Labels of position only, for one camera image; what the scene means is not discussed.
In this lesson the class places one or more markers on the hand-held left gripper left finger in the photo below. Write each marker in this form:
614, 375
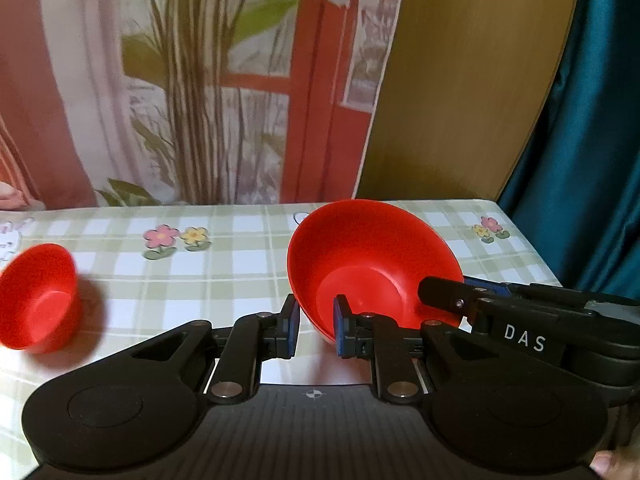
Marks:
291, 325

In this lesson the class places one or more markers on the person's right hand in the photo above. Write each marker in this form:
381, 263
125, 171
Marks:
617, 466

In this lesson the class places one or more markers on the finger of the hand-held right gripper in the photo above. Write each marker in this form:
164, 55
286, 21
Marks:
520, 337
550, 292

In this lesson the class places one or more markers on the red bowl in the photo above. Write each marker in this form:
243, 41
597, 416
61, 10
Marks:
370, 260
37, 300

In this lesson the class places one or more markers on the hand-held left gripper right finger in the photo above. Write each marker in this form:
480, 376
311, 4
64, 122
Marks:
342, 327

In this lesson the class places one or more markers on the checkered tablecloth with rabbit print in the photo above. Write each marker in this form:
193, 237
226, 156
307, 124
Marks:
210, 280

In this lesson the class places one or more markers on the wooden board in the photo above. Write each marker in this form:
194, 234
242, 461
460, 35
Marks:
465, 85

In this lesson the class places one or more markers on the teal curtain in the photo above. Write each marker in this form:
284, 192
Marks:
595, 135

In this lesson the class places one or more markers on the printed room scene backdrop cloth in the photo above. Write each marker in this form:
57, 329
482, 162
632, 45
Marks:
175, 85

